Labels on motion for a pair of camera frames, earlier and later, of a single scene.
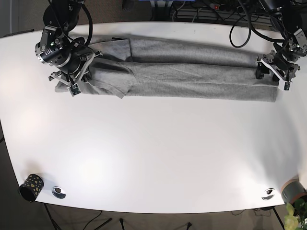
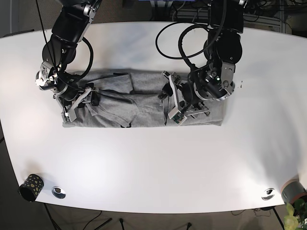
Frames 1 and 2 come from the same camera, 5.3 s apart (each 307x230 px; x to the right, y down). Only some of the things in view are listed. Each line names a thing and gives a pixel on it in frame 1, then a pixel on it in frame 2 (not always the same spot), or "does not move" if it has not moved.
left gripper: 85,74 to 69,114
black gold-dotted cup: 31,188 does not move
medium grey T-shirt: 159,68 to 132,98
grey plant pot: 293,190 does not move
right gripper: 284,76 to 187,103
